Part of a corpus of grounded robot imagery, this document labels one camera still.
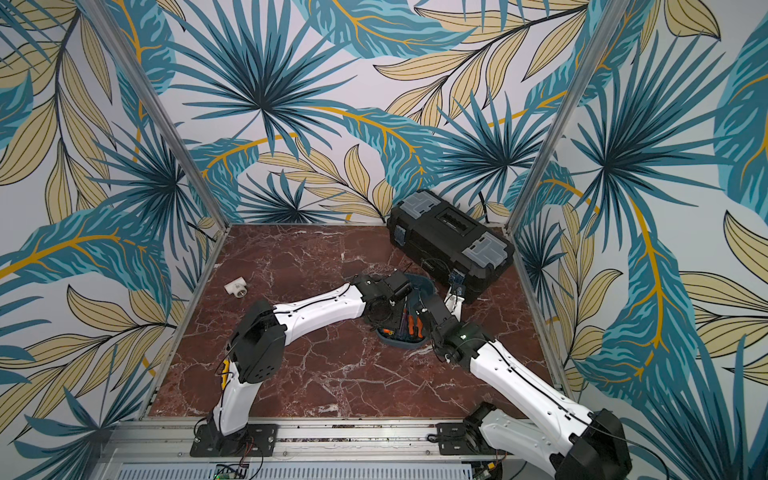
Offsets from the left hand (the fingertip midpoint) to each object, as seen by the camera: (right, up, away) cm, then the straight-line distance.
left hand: (392, 326), depth 86 cm
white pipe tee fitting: (-50, +10, +11) cm, 53 cm away
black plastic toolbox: (+22, +22, +4) cm, 32 cm away
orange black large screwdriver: (0, -2, +2) cm, 3 cm away
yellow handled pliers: (-46, -13, -4) cm, 48 cm away
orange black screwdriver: (+6, -1, +4) cm, 7 cm away
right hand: (+12, +3, -5) cm, 14 cm away
